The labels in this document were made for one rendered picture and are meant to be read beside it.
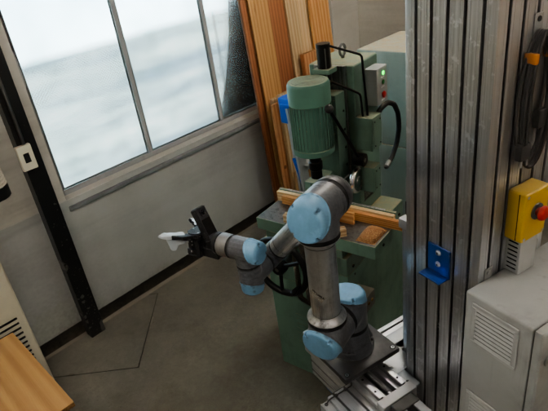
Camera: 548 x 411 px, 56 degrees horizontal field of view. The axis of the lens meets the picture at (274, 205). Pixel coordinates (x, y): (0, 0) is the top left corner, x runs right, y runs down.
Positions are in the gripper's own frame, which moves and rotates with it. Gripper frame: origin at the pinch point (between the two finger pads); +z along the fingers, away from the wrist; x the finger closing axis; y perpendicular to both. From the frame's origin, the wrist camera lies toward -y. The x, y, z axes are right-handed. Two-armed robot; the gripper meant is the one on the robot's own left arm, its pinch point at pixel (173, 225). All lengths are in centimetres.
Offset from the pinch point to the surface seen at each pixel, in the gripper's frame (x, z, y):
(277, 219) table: 67, 3, 25
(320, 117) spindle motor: 68, -19, -23
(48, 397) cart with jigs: -28, 55, 75
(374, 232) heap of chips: 68, -44, 22
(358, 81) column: 93, -24, -33
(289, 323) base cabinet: 72, 3, 84
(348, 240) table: 62, -35, 25
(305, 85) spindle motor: 66, -14, -36
